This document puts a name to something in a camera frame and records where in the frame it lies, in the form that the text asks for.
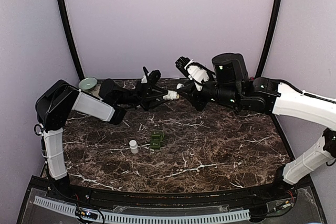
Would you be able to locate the pale green bowl left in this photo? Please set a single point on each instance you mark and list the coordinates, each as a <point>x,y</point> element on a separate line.
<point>88,84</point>

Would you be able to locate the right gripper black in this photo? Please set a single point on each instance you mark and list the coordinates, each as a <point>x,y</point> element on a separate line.
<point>193,96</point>

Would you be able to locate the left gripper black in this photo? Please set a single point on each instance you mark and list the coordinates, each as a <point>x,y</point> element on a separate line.
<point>145,93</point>

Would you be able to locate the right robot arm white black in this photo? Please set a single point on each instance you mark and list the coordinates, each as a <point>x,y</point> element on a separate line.
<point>229,85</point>

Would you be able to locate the white pill bottle cap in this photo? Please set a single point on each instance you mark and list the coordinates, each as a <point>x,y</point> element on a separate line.
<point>179,85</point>

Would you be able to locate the black frame post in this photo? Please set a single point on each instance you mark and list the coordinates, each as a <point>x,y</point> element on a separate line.
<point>269,37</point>
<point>70,39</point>

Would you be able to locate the right black frame post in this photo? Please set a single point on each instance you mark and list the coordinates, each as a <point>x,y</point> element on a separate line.
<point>269,37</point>

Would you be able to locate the left black frame post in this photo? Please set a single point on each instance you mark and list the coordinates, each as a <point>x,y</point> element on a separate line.
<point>70,39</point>

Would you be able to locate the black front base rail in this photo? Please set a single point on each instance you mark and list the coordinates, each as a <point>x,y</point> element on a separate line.
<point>110,198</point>

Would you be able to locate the white slotted cable duct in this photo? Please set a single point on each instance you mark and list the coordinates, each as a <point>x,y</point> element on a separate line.
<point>110,217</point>

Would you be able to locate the patterned coaster under bowl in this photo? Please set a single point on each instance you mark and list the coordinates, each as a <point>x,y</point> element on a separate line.
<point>95,90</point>

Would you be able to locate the green weekly pill organizer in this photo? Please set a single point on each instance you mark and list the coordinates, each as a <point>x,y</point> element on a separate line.
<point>157,139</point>

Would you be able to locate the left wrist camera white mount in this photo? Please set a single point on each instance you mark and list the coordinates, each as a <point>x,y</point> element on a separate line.
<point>150,77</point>

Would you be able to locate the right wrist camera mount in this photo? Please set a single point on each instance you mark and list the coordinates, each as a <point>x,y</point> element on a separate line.
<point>194,70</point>

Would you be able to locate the white pill bottle front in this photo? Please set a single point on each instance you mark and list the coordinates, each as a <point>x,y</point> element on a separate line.
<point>133,145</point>

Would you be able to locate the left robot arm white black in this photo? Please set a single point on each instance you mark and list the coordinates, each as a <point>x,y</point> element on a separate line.
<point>111,106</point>

